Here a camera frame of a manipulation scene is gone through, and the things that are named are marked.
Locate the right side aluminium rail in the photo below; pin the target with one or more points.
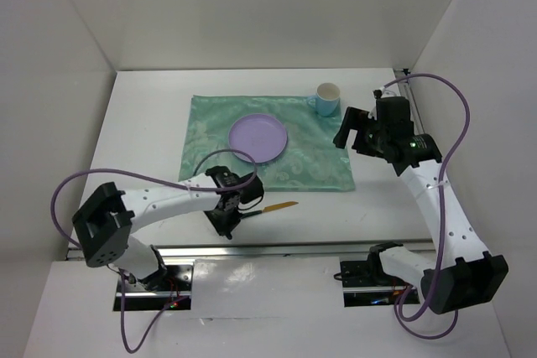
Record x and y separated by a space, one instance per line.
405 90

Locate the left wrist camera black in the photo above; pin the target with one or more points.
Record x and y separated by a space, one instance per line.
253 192

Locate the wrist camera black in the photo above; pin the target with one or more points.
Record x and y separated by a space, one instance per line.
253 192
393 115

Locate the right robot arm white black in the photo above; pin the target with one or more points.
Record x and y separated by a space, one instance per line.
464 273

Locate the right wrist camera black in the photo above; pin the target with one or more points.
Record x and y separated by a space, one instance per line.
393 115

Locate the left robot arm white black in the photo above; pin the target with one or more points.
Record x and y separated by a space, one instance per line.
106 222

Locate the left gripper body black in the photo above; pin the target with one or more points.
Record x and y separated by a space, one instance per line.
222 220

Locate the light blue mug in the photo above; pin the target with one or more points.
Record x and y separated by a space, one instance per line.
325 100

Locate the gold knife black handle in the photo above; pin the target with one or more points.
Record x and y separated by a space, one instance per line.
268 209

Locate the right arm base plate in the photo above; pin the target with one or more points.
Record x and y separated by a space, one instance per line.
361 289

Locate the front aluminium rail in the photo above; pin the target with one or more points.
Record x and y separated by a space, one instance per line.
339 248

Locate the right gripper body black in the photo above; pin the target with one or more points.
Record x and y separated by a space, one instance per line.
368 137

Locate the purple plastic plate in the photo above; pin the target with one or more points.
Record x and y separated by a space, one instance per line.
261 136

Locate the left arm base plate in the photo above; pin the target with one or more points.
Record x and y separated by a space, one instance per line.
174 290

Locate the green patterned cloth placemat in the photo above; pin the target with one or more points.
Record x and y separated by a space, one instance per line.
309 162

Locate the aluminium rail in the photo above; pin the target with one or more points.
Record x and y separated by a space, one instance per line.
405 90
339 248

